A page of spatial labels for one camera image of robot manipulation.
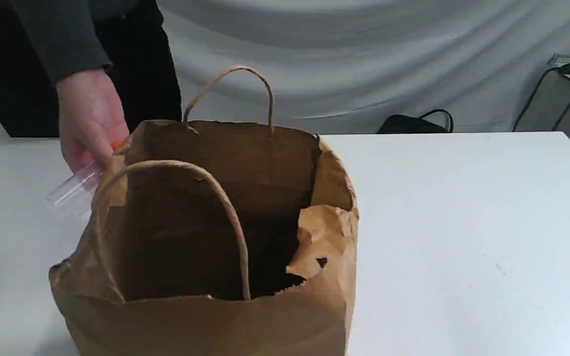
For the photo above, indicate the person's right hand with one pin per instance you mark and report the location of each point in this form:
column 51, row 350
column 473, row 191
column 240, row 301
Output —
column 91, row 118

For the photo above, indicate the clear plastic container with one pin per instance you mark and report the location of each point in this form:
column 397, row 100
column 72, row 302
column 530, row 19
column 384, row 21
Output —
column 73, row 198

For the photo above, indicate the brown paper bag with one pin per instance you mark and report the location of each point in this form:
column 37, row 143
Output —
column 220, row 235

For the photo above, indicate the grey sleeved forearm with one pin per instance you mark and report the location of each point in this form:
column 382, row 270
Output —
column 63, row 35

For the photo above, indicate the black bag behind table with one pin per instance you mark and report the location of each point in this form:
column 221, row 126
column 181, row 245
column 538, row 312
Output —
column 403, row 124

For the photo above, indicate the white draped backdrop cloth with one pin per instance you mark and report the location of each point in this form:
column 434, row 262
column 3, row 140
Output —
column 344, row 66

